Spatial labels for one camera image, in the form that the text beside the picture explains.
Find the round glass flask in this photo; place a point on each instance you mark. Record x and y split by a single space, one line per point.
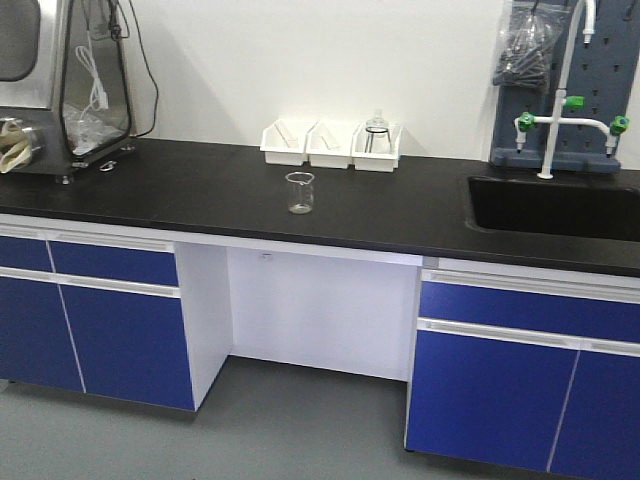
377 124

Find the middle white plastic bin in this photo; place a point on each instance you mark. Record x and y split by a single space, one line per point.
329 144

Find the white lab faucet green knobs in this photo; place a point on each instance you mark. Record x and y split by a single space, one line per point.
586 10

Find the stainless steel glove box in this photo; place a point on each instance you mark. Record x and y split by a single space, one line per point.
63 81

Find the clear glass beaker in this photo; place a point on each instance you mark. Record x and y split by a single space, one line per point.
300 192

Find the black lab sink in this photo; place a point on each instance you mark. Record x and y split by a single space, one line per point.
610 213

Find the bag of black pegs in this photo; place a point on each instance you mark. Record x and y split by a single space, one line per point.
527 39

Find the right white plastic bin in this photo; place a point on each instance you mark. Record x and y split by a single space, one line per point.
376 162

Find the grey pegboard drying rack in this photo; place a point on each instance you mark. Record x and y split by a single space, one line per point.
603 75

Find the cream rubber glove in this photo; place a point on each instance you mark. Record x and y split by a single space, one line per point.
16 151

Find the blue lab bench cabinet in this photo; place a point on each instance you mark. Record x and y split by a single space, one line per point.
528 367

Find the white plastic bin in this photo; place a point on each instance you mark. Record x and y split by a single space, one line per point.
376 162
329 144
284 142

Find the left white plastic bin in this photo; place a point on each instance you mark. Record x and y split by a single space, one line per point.
284 142

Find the black wire tripod stand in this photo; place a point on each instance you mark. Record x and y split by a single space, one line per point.
379 143

